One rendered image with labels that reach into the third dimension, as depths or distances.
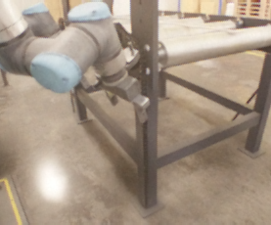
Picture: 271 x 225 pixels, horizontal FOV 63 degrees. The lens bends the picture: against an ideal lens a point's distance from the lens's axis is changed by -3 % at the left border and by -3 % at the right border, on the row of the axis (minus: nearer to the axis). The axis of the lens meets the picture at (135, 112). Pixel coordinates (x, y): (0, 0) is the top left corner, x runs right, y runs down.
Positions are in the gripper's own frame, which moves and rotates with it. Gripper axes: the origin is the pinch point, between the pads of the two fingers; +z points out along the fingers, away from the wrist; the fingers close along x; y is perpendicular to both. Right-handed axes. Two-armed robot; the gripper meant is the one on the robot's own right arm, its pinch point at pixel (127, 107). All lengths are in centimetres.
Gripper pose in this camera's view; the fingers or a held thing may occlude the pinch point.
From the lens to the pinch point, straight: 73.9
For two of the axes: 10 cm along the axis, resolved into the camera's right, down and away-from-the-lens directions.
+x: 7.2, 4.0, -5.7
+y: -6.5, 6.7, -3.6
